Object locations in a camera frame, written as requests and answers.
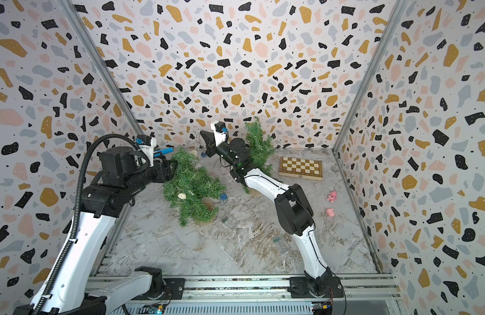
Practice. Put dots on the green christmas tree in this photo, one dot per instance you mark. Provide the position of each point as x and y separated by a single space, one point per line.
190 187
260 147

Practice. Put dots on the green left christmas tree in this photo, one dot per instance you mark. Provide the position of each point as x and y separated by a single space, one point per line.
190 187

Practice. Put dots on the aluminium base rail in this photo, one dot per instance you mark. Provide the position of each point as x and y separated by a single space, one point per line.
253 294

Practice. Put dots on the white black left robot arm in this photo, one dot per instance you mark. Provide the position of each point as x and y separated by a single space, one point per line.
126 171

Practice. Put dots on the metal right corner post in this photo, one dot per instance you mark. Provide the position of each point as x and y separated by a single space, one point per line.
373 67

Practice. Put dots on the metal corner post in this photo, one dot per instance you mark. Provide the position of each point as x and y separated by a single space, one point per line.
373 67
107 111

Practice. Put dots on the wooden chess board box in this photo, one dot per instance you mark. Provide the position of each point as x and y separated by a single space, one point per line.
301 168

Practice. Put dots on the metal left corner post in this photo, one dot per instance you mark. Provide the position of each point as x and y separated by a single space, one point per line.
107 111

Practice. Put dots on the pink small toy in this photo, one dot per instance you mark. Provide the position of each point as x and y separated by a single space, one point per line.
330 212

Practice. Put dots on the pink pig toy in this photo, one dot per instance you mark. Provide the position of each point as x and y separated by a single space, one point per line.
332 197

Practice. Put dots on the blue toy microphone on stand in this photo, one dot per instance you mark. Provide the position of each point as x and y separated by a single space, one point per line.
162 152

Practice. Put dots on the green right christmas tree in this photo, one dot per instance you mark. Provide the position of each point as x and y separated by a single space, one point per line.
260 147

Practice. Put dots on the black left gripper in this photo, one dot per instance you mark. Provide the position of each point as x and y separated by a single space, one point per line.
164 170

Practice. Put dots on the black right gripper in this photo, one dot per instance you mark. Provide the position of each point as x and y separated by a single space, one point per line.
211 147

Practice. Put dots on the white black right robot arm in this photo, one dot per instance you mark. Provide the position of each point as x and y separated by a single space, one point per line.
294 212

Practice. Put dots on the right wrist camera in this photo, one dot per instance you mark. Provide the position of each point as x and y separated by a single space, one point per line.
220 132

